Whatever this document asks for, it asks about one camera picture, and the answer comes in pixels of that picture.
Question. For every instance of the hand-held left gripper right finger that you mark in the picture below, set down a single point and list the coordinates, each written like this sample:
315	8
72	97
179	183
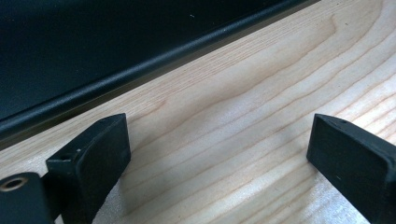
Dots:
358	168

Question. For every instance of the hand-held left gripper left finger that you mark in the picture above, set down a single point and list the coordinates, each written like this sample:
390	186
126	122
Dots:
93	168

